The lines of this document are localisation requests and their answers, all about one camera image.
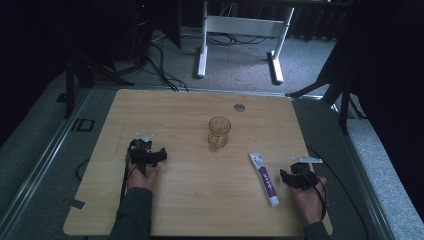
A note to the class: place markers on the aluminium floor rail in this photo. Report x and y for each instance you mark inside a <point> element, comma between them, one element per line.
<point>366,186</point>
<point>43,160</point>

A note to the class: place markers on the grey round table grommet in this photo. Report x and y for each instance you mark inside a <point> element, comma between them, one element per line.
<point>239,107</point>

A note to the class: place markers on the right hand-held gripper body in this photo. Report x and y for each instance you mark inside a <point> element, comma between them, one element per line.
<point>304,173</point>

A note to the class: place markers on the clear glass cup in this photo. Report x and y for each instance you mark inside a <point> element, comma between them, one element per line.
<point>218,134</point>

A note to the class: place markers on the black tripod stand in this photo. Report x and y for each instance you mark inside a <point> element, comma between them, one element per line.
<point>86,75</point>

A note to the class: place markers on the black rectangular floor bracket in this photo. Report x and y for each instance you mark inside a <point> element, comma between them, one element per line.
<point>85,125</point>

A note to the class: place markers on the black computer tower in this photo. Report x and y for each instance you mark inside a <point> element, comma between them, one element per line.
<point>141,30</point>

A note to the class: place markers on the black metal stand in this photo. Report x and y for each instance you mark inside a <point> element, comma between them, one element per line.
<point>335,86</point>

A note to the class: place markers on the grey tape piece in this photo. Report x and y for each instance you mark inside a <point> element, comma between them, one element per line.
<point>76,203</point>

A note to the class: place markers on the white desk frame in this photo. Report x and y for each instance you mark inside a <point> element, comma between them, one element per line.
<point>245,26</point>

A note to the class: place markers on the person's right hand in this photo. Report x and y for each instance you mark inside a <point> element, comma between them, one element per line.
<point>310,203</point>

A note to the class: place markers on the person's left hand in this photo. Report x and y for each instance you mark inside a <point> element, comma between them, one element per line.
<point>143,180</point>

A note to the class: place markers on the white purple toothpaste tube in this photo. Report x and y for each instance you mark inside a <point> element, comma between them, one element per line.
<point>265,178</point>

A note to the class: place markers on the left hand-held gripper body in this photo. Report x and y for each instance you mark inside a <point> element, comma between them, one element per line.
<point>144,156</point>

